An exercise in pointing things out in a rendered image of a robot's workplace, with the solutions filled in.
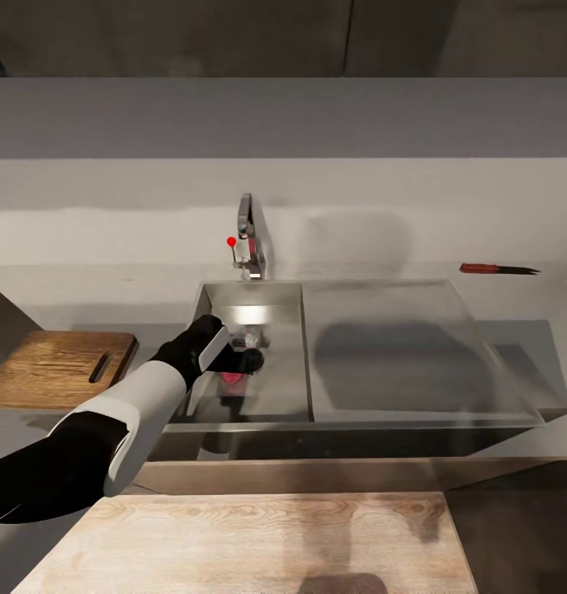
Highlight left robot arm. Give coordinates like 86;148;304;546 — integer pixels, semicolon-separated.
0;317;258;594

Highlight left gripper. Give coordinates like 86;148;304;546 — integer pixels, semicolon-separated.
208;347;249;374

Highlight cutting board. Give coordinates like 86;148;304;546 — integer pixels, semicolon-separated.
0;331;137;410

